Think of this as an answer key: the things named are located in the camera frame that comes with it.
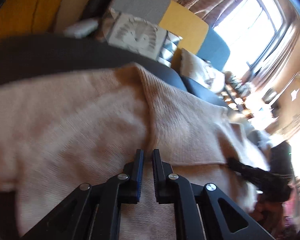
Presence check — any beige knit sweater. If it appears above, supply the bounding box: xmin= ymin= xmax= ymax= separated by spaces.
xmin=0 ymin=64 xmax=268 ymax=239

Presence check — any grey yellow blue sofa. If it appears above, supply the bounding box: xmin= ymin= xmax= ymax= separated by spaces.
xmin=107 ymin=0 xmax=231 ymax=72

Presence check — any deer print cushion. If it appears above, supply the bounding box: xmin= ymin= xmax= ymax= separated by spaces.
xmin=180 ymin=48 xmax=225 ymax=94

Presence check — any wooden side shelf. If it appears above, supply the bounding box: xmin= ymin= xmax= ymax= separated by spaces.
xmin=219 ymin=71 xmax=254 ymax=119

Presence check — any tiger print cushion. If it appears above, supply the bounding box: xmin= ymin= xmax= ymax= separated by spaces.
xmin=101 ymin=8 xmax=183 ymax=67

